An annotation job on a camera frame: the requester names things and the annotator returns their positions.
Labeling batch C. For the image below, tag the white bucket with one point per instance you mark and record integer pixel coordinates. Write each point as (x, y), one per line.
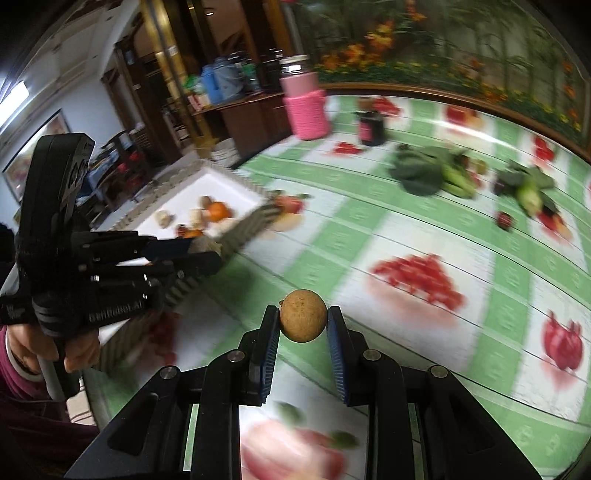
(226, 154)

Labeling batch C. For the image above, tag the dark red jujube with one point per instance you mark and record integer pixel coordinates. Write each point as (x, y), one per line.
(504, 220)

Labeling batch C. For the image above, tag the grey-blue thermos jug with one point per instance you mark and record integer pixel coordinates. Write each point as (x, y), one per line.
(228, 81)

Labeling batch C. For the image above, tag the red box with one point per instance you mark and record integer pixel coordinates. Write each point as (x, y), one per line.
(196, 101)

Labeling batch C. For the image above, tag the green checked fruit-print tablecloth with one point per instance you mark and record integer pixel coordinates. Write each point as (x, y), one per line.
(415, 360)

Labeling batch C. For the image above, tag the small green-brown round fruit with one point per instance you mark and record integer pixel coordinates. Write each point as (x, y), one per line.
(481, 165)

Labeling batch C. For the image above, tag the blue thermos jug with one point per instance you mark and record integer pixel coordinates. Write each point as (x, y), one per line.
(210, 87)

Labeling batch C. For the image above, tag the dark jar with red label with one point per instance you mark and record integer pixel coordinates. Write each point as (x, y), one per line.
(371, 129)

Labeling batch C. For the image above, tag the orange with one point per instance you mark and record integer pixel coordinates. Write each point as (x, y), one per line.
(219, 211)
(191, 233)

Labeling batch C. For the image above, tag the person's left hand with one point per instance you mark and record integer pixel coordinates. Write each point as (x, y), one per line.
(23, 346)

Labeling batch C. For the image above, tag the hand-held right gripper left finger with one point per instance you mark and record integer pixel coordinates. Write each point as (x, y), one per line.
(268, 360)

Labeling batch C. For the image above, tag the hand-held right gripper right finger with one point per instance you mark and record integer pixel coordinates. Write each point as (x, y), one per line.
(339, 360)

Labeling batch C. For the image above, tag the leafy green vegetable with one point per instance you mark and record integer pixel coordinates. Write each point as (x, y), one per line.
(531, 189)

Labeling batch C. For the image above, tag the striped brown cloth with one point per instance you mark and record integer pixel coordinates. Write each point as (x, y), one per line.
(82, 410)

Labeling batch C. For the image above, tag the green bok choy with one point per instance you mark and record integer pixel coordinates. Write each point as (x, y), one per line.
(420, 173)

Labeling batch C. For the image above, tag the dark thermos jug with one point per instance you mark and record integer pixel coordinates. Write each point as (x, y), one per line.
(271, 69)

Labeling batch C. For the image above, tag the jar with pink knitted sleeve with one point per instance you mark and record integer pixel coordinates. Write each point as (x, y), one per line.
(305, 110)

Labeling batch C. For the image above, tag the ceiling light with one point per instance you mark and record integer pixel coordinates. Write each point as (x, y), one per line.
(14, 108)

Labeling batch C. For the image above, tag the dark wooden chair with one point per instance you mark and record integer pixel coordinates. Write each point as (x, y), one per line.
(124, 170)

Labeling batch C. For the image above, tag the wooden cabinet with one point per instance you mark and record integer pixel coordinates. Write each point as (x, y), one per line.
(258, 124)

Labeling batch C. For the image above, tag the wooden door frame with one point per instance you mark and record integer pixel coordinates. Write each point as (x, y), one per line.
(161, 69)

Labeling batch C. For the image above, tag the striped white box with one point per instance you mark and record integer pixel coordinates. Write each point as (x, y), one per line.
(217, 184)

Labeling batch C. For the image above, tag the green bag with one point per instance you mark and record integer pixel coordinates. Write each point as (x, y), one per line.
(193, 84)

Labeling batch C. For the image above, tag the flower wall poster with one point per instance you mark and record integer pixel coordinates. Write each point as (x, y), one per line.
(438, 41)

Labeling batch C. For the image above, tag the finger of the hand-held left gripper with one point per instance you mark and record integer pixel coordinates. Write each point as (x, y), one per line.
(198, 265)
(171, 247)

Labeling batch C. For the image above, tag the framed wall picture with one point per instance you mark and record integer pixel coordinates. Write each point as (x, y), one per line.
(34, 152)

